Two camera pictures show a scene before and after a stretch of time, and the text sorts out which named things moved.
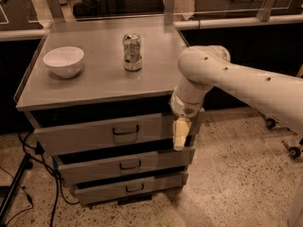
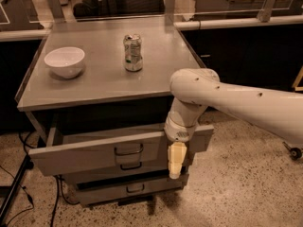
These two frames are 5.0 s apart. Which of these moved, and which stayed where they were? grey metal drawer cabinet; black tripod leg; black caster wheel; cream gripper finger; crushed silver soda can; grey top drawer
Moved: cream gripper finger; grey top drawer
Stayed: crushed silver soda can; black caster wheel; black tripod leg; grey metal drawer cabinet
